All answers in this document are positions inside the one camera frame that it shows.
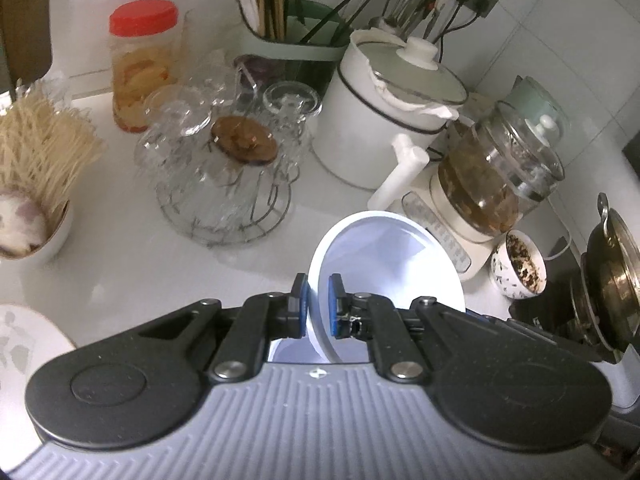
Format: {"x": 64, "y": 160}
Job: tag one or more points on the glass kettle on base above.
{"x": 501, "y": 168}

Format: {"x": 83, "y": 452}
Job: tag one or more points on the green chopstick holder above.
{"x": 300, "y": 40}

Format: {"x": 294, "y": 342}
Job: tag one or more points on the white electric cooking pot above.
{"x": 383, "y": 86}

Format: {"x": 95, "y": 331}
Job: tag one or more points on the white bowl with garlic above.
{"x": 28, "y": 238}

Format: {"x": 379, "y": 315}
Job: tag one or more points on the steel wok with lid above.
{"x": 605, "y": 290}

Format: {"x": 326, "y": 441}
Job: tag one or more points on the wire rack with glasses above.
{"x": 224, "y": 147}

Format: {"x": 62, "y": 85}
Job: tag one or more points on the dark wooden cutting board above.
{"x": 26, "y": 49}

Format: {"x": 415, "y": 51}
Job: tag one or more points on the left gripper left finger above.
{"x": 243, "y": 335}

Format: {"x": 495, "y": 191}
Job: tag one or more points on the red lid glass jar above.
{"x": 144, "y": 43}

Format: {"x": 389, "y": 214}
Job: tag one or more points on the white leaf plate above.
{"x": 28, "y": 340}

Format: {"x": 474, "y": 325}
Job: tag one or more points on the dried noodle bundle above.
{"x": 46, "y": 143}

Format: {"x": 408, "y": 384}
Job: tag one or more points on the pale blue plastic bowl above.
{"x": 377, "y": 252}

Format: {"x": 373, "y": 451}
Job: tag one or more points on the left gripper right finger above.
{"x": 392, "y": 335}

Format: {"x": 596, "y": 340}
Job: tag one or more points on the cup with tea leaves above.
{"x": 517, "y": 267}

